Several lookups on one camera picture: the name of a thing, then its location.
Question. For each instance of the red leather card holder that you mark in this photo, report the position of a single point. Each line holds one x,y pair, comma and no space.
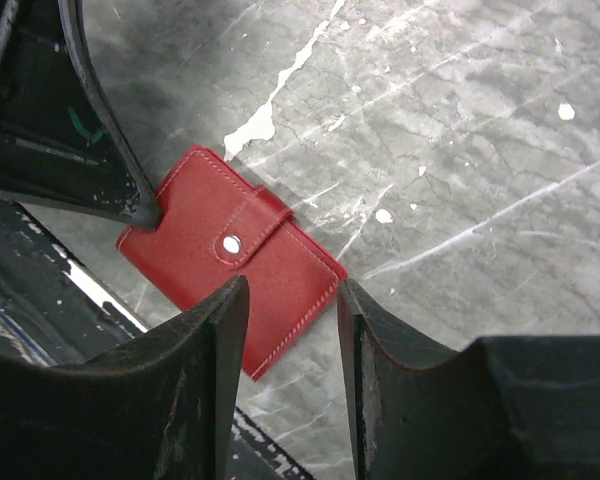
216,225

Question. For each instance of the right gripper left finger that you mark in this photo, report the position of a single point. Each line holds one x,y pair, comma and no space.
158,407

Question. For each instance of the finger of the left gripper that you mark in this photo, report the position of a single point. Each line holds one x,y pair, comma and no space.
61,145

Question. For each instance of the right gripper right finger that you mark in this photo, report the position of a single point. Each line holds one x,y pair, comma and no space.
504,407

